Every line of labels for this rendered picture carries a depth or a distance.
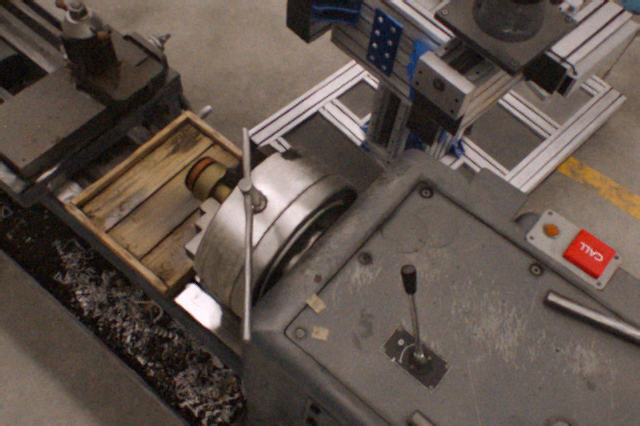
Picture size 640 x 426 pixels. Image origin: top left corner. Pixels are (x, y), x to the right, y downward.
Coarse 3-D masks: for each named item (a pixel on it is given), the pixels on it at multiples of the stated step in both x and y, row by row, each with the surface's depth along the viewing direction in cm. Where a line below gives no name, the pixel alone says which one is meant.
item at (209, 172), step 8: (200, 160) 120; (208, 160) 120; (192, 168) 119; (200, 168) 119; (208, 168) 118; (216, 168) 119; (224, 168) 119; (192, 176) 119; (200, 176) 118; (208, 176) 118; (216, 176) 118; (192, 184) 119; (200, 184) 118; (208, 184) 117; (216, 184) 117; (224, 184) 118; (200, 192) 118; (208, 192) 117; (216, 192) 118; (224, 192) 118; (200, 200) 120; (216, 200) 118; (224, 200) 118
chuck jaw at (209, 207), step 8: (208, 200) 118; (200, 208) 117; (208, 208) 117; (216, 208) 117; (208, 216) 116; (200, 224) 115; (208, 224) 115; (200, 232) 115; (192, 240) 113; (192, 248) 112; (192, 256) 113
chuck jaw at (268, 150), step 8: (256, 152) 111; (264, 152) 111; (272, 152) 112; (280, 152) 110; (288, 152) 111; (256, 160) 112; (232, 168) 117; (240, 168) 114; (224, 176) 117; (232, 176) 116; (240, 176) 115; (232, 184) 117
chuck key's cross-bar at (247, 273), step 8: (248, 136) 99; (248, 144) 99; (248, 152) 98; (248, 160) 98; (248, 168) 97; (248, 176) 97; (248, 200) 96; (248, 208) 95; (248, 216) 95; (248, 224) 94; (248, 232) 93; (248, 240) 92; (248, 248) 92; (248, 256) 91; (248, 264) 90; (248, 272) 90; (248, 280) 89; (248, 288) 88; (248, 296) 88; (248, 304) 87; (248, 312) 86; (248, 320) 86; (248, 328) 85; (248, 336) 85
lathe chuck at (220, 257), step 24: (264, 168) 106; (288, 168) 107; (312, 168) 109; (240, 192) 104; (264, 192) 103; (288, 192) 104; (216, 216) 104; (240, 216) 103; (264, 216) 102; (216, 240) 104; (240, 240) 102; (216, 264) 105; (240, 264) 103; (216, 288) 109
